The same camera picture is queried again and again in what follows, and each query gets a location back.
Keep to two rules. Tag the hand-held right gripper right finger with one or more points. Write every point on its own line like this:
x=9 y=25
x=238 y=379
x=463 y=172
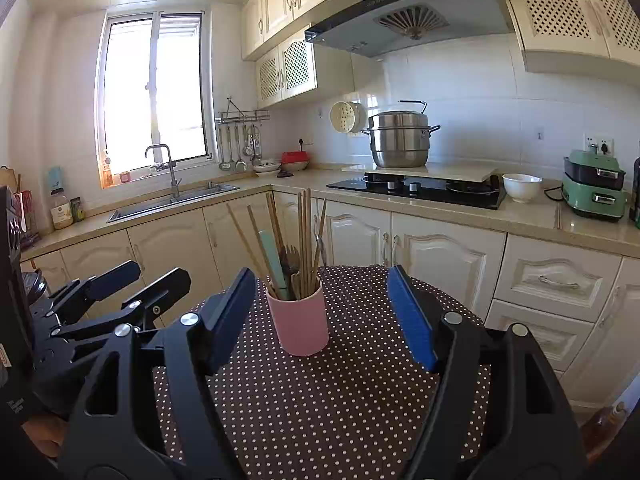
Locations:
x=412 y=325

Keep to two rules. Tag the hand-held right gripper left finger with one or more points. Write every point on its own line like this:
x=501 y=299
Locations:
x=235 y=320

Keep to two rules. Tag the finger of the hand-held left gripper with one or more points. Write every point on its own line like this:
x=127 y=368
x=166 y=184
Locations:
x=117 y=280
x=170 y=285

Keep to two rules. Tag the tall pink cup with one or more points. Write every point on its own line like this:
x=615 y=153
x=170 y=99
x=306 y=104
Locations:
x=300 y=325

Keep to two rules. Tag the wooden utensil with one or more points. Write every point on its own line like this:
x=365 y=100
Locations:
x=297 y=285

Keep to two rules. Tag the pale turquoise spatula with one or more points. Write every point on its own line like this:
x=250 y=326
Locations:
x=270 y=255

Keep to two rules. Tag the silver metal utensil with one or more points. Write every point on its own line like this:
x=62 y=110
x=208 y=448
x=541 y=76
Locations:
x=320 y=250

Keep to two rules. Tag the bunch of wooden chopsticks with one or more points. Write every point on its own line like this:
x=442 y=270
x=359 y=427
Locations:
x=306 y=230

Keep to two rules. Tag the person's left hand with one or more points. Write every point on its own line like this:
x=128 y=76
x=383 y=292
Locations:
x=42 y=435

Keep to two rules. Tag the cream base cabinets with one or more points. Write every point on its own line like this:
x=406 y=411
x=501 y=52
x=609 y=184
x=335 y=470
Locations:
x=440 y=260

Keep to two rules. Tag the dark round appliance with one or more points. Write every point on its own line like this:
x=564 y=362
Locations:
x=35 y=285

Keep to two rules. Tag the steel sink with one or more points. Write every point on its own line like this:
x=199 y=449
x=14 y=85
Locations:
x=150 y=207

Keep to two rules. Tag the small green jar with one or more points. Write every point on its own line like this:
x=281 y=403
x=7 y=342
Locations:
x=77 y=210

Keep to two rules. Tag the clear sauce bottle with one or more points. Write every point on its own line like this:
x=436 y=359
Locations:
x=62 y=215

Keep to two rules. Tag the small pink cup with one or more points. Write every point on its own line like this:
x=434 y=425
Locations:
x=125 y=177

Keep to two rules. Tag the steel faucet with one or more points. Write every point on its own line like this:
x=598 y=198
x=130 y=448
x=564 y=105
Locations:
x=172 y=180

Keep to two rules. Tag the orange drink bottle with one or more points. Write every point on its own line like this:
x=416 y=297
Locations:
x=106 y=172

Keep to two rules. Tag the small light blue object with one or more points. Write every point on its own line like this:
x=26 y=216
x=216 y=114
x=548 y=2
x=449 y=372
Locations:
x=55 y=177

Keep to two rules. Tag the steel kitchen utensil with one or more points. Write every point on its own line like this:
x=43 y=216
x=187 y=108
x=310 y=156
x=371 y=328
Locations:
x=225 y=164
x=248 y=150
x=256 y=159
x=240 y=164

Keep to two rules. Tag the black gas stove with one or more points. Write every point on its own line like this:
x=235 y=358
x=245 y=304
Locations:
x=450 y=192

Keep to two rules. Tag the wooden cutting board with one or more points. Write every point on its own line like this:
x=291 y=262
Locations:
x=9 y=180

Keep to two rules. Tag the white dish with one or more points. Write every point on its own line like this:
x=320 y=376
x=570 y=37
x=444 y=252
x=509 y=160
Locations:
x=265 y=167

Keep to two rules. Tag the small black object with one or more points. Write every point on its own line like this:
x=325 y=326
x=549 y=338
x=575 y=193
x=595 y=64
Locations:
x=285 y=174

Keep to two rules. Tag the beige stone board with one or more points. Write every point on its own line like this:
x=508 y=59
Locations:
x=465 y=172

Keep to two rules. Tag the red basket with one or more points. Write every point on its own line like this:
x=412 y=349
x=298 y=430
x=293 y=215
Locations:
x=295 y=162

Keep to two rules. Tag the white bowl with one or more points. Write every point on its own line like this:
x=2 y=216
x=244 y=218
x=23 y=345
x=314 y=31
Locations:
x=522 y=187

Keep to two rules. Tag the steel steamer pot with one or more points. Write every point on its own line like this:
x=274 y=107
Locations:
x=400 y=145

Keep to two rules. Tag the pale chopstick pair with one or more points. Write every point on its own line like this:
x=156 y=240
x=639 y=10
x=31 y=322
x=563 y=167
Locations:
x=558 y=217

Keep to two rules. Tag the kitchen window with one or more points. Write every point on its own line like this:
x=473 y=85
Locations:
x=150 y=90

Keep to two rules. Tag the white plastic colander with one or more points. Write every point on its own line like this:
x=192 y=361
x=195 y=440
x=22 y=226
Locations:
x=345 y=117

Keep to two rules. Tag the reddish brown furniture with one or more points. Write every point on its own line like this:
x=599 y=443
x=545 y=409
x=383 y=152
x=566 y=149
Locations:
x=602 y=435

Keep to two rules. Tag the green multi cooker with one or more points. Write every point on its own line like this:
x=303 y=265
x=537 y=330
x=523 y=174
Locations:
x=592 y=195

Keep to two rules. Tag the small cream lattice cabinet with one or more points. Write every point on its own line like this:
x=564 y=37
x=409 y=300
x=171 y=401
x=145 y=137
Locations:
x=295 y=72

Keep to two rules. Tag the white socket with plug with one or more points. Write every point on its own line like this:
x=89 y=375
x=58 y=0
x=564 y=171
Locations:
x=597 y=140

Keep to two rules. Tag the grey range hood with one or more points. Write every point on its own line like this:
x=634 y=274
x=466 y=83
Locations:
x=425 y=5

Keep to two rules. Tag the steel wall rack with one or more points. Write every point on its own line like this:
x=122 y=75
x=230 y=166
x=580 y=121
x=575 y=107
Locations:
x=242 y=116

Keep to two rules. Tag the white wall socket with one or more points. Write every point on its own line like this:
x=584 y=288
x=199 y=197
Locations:
x=306 y=142

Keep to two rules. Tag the white wall switch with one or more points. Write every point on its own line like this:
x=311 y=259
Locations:
x=540 y=135

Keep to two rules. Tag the cream upper wall cabinets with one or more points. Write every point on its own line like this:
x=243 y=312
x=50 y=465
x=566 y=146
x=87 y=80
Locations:
x=280 y=5

